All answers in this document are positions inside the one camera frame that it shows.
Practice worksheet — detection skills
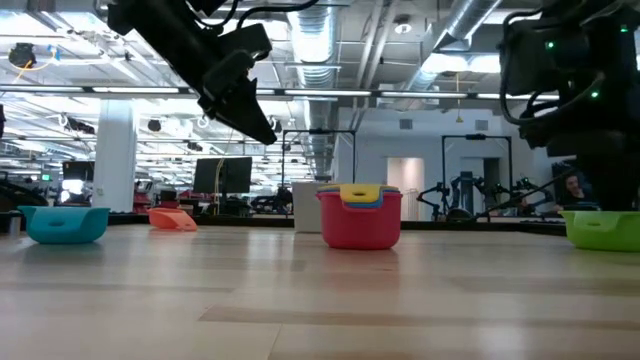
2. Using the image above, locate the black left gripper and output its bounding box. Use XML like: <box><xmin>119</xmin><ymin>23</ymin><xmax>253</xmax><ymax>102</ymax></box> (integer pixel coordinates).
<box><xmin>197</xmin><ymin>49</ymin><xmax>279</xmax><ymax>146</ymax></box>

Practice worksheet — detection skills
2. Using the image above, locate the green measuring cup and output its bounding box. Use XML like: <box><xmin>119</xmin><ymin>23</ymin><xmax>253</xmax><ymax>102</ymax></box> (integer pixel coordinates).
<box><xmin>558</xmin><ymin>209</ymin><xmax>640</xmax><ymax>253</ymax></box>

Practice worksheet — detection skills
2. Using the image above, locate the orange measuring cup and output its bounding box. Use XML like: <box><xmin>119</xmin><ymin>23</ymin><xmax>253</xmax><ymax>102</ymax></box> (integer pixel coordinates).
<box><xmin>146</xmin><ymin>207</ymin><xmax>199</xmax><ymax>233</ymax></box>

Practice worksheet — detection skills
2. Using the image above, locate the yellow measuring cup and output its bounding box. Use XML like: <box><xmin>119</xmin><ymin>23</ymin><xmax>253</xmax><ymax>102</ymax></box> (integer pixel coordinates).
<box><xmin>317</xmin><ymin>183</ymin><xmax>387</xmax><ymax>205</ymax></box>

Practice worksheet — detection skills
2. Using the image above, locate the large blue measuring cup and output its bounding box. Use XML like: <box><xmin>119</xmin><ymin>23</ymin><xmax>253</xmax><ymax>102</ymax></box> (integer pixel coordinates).
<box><xmin>319</xmin><ymin>186</ymin><xmax>402</xmax><ymax>210</ymax></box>

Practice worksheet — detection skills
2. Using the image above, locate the red measuring cup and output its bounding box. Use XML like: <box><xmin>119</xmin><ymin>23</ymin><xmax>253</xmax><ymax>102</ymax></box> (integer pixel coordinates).
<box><xmin>315</xmin><ymin>189</ymin><xmax>404</xmax><ymax>251</ymax></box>

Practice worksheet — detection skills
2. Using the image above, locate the teal measuring cup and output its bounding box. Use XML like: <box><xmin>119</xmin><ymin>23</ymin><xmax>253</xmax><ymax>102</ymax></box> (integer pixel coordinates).
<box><xmin>17</xmin><ymin>205</ymin><xmax>111</xmax><ymax>246</ymax></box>

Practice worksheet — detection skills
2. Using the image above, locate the person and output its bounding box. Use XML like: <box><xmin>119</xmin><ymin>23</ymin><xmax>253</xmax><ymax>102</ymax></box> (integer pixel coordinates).
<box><xmin>552</xmin><ymin>172</ymin><xmax>597</xmax><ymax>212</ymax></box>

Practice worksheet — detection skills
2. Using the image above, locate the large dark monitor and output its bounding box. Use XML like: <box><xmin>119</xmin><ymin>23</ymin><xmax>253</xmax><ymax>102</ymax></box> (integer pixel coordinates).
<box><xmin>192</xmin><ymin>156</ymin><xmax>254</xmax><ymax>196</ymax></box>

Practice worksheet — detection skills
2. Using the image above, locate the ceiling light strip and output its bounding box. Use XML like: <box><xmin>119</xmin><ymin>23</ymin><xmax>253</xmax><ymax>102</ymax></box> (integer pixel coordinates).
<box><xmin>379</xmin><ymin>91</ymin><xmax>469</xmax><ymax>100</ymax></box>
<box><xmin>0</xmin><ymin>85</ymin><xmax>181</xmax><ymax>95</ymax></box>
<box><xmin>254</xmin><ymin>88</ymin><xmax>374</xmax><ymax>97</ymax></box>

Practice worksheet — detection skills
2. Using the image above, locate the white building pillar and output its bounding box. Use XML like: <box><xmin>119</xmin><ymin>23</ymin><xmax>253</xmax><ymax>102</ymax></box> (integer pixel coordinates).
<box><xmin>91</xmin><ymin>98</ymin><xmax>139</xmax><ymax>215</ymax></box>

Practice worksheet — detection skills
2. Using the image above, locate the small dark monitor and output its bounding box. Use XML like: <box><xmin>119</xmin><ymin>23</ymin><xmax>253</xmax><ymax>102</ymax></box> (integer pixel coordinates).
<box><xmin>61</xmin><ymin>160</ymin><xmax>96</xmax><ymax>183</ymax></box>

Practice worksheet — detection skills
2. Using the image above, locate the black ceiling-mounted device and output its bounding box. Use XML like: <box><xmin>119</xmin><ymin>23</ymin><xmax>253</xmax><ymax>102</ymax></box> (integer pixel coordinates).
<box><xmin>7</xmin><ymin>42</ymin><xmax>39</xmax><ymax>70</ymax></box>

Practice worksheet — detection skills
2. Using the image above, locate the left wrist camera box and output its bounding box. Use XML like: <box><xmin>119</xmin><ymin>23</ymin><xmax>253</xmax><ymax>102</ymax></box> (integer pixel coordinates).
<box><xmin>219</xmin><ymin>23</ymin><xmax>275</xmax><ymax>65</ymax></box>

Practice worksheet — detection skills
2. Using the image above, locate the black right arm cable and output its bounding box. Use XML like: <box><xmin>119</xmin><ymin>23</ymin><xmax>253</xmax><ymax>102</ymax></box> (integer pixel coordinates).
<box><xmin>477</xmin><ymin>169</ymin><xmax>576</xmax><ymax>219</ymax></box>

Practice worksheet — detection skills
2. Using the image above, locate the black metal table frame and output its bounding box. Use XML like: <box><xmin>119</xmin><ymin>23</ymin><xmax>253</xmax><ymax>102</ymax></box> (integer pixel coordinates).
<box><xmin>0</xmin><ymin>210</ymin><xmax>569</xmax><ymax>237</ymax></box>

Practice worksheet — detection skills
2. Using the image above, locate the silver ribbed ventilation duct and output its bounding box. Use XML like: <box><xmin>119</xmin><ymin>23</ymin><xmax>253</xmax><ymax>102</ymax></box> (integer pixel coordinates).
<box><xmin>287</xmin><ymin>0</ymin><xmax>337</xmax><ymax>176</ymax></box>

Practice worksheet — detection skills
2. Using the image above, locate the black camera cable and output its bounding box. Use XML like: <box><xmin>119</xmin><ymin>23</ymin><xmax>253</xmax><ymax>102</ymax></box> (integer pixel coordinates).
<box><xmin>234</xmin><ymin>0</ymin><xmax>321</xmax><ymax>31</ymax></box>

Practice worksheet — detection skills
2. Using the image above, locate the black background rig frame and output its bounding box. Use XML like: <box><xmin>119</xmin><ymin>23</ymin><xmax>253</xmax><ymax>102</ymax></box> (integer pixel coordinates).
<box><xmin>440</xmin><ymin>133</ymin><xmax>514</xmax><ymax>214</ymax></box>

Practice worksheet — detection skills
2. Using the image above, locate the silver slanted ventilation duct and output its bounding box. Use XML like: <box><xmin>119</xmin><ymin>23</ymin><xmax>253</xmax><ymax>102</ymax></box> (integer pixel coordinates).
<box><xmin>407</xmin><ymin>0</ymin><xmax>504</xmax><ymax>94</ymax></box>

